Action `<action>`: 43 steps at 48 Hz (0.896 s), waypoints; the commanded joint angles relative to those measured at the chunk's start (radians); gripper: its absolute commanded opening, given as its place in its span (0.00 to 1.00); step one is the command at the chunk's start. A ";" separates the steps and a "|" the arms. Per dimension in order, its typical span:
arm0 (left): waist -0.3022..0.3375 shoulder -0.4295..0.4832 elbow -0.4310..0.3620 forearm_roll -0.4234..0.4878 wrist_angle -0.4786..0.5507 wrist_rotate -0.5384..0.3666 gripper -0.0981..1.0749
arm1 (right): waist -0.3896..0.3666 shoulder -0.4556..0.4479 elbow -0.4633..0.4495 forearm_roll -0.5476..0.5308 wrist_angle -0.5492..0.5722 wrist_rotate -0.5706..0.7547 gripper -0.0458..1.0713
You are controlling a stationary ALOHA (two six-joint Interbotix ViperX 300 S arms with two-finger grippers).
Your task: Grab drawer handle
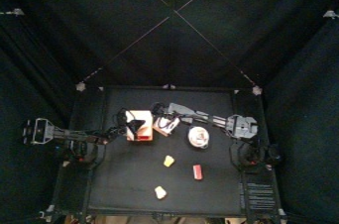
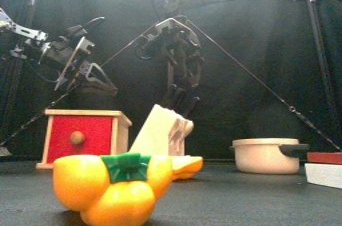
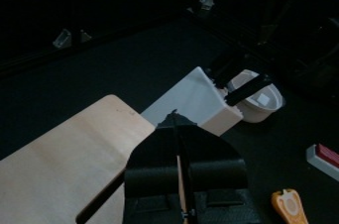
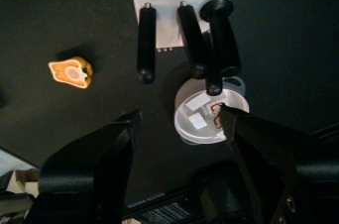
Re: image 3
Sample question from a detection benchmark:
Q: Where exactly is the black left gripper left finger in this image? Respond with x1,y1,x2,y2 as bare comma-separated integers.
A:
121,109,185,224

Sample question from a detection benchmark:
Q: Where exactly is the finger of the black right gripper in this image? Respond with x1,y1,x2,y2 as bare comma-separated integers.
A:
224,72,273,107
205,49,249,89

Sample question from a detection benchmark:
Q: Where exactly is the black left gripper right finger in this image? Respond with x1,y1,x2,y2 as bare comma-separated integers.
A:
175,111,261,224

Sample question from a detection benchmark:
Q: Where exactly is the white round cup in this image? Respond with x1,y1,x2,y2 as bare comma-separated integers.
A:
227,68,285,124

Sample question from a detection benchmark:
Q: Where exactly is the orange toy pepper slice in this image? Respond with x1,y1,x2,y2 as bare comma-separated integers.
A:
269,187,309,224

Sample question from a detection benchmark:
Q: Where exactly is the light wooden panel with slot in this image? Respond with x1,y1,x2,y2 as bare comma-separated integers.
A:
0,93,156,224

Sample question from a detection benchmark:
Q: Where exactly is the red and white block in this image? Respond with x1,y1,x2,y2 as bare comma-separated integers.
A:
304,143,339,182

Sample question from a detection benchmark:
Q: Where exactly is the silver frame corner bracket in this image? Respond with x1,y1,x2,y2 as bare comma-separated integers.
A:
197,0,216,11
80,29,93,44
52,28,73,50

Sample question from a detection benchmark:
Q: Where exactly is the black frame rail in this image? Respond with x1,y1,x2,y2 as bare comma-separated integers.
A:
0,14,191,77

